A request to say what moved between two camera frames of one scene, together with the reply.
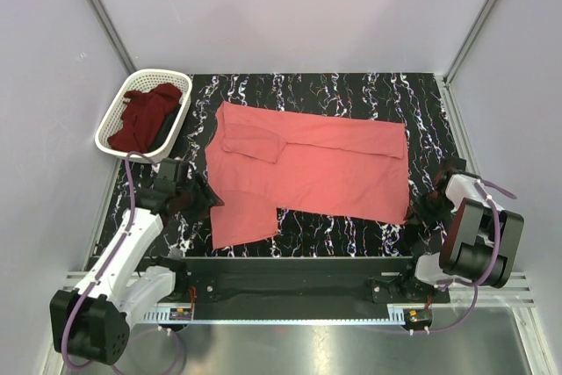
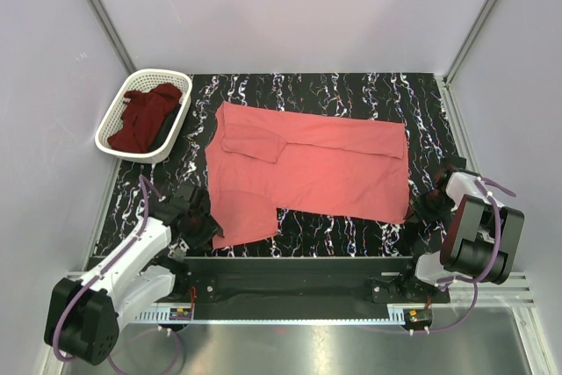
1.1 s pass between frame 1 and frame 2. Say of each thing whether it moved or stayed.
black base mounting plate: stayed
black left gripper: moved
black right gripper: stayed
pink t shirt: stayed
